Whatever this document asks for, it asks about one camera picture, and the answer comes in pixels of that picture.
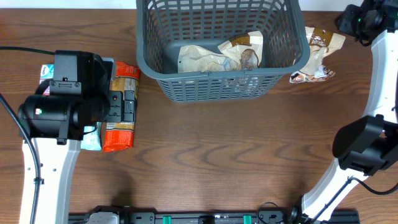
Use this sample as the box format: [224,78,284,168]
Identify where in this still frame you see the brown topped Pantree bag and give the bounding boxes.
[289,27,346,83]

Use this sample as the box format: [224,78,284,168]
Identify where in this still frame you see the Kleenex tissue multipack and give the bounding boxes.
[39,64,54,95]

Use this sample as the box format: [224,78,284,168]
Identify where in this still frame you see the plain beige snack bag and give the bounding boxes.
[177,45,241,73]

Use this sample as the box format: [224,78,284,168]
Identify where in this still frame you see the beige brown snack bag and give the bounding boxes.
[218,31,264,70]

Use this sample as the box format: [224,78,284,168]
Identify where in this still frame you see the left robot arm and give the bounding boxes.
[18,50,136,223]

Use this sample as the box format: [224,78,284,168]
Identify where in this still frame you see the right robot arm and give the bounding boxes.
[286,0,397,223]

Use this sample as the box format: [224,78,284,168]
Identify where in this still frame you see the orange biscuit packet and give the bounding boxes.
[103,62,141,152]

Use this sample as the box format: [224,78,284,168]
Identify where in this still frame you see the small mint snack packet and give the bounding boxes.
[81,122,102,151]

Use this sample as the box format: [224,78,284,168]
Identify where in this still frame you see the grey plastic basket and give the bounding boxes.
[136,0,310,102]

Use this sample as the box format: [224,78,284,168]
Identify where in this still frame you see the left black cable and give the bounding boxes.
[0,46,57,224]

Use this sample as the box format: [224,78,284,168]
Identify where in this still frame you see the black cable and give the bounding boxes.
[348,175,398,196]
[0,46,57,224]

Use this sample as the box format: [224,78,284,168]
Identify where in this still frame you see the right black cable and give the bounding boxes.
[348,175,398,196]

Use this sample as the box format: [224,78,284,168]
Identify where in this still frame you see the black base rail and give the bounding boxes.
[68,205,361,224]

